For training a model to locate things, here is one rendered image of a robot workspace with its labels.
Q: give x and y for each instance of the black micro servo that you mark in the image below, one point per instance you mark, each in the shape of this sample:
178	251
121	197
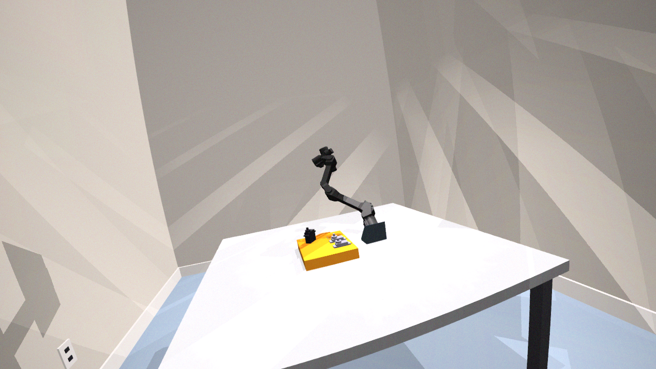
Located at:
310	236

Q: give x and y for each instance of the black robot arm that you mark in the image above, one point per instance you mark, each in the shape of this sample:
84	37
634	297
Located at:
365	208

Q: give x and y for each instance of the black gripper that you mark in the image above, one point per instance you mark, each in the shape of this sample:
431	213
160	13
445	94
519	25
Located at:
321	151

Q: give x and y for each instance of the yellow flat deck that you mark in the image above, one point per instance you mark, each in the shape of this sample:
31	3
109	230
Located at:
328	249

